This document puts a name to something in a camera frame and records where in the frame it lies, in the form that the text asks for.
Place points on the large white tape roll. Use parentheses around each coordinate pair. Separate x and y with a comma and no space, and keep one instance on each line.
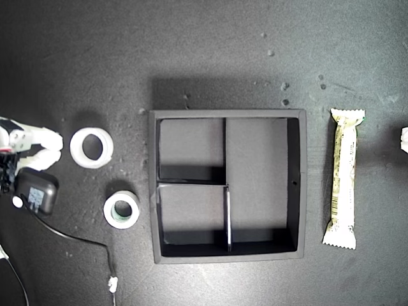
(76,153)

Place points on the snack bar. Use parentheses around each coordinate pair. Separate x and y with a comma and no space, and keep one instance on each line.
(344,178)

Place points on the small white tape roll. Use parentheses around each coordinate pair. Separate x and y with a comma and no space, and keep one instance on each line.
(110,213)

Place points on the black compartment tray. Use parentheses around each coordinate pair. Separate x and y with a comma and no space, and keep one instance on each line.
(255,150)

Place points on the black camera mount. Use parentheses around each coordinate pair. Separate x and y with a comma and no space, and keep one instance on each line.
(7,172)

